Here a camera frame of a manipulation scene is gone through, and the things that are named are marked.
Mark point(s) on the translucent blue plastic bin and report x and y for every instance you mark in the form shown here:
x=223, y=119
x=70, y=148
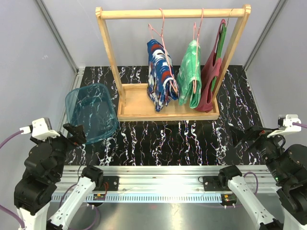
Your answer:
x=91, y=106

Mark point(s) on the blue patterned trousers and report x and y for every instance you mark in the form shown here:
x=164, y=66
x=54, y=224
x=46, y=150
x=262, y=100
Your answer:
x=159, y=90

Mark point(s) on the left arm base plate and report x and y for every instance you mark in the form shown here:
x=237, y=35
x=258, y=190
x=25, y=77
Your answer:
x=110, y=183

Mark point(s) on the aluminium mounting rail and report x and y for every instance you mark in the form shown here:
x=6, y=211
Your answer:
x=163, y=184

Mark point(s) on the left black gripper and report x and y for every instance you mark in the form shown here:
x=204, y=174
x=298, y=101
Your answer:
x=78, y=134

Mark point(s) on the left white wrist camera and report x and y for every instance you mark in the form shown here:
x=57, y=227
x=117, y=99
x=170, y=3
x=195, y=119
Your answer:
x=40, y=129

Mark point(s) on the wooden clothes rack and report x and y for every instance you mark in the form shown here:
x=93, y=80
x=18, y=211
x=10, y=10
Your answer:
x=134, y=103

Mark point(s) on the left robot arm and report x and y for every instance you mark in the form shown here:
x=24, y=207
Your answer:
x=43, y=170

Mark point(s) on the green patterned trousers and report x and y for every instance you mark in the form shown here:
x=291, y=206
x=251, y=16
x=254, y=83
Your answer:
x=187, y=75

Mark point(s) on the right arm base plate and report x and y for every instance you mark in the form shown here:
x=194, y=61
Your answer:
x=211, y=183

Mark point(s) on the pink wire hanger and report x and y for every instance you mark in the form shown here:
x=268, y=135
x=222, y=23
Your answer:
x=197, y=44
x=173, y=84

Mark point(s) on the black marbled table mat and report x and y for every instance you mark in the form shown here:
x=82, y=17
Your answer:
x=168, y=143

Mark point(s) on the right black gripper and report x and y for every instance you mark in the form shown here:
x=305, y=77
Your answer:
x=239, y=135

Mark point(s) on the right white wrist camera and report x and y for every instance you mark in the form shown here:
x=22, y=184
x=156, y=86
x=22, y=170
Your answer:
x=286, y=125

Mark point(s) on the maroon garment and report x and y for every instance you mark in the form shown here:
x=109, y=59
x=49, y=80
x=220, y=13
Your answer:
x=209, y=74

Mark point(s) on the green hanger with metal hook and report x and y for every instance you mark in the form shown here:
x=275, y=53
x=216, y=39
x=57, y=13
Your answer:
x=222, y=35

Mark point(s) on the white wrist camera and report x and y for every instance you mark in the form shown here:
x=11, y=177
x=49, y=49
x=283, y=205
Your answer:
x=286, y=125
x=40, y=129

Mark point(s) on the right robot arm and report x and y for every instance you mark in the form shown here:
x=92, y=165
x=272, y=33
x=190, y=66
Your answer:
x=288, y=169

